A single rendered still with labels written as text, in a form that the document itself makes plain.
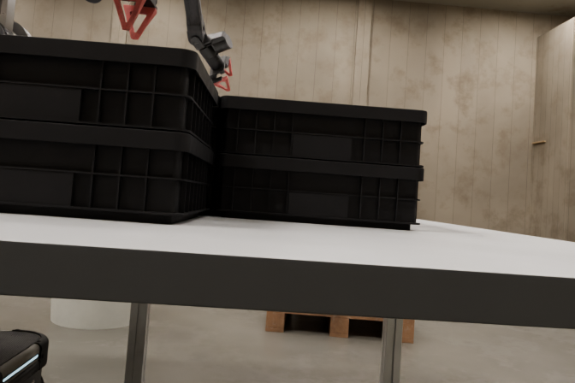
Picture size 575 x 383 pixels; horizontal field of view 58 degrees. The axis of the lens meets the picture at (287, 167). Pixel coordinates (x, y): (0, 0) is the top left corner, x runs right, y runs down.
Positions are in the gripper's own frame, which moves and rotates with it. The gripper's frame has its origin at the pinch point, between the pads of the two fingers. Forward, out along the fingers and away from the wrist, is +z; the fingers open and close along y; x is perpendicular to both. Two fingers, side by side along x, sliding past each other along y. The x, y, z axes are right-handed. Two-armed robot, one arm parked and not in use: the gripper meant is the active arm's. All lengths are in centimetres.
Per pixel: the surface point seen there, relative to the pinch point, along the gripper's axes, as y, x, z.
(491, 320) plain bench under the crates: -65, -51, 37
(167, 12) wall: 987, 244, -324
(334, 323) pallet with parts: 183, -74, 97
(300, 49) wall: 997, -49, -283
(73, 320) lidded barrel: 165, 62, 107
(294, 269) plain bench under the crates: -66, -36, 35
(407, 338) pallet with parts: 180, -114, 100
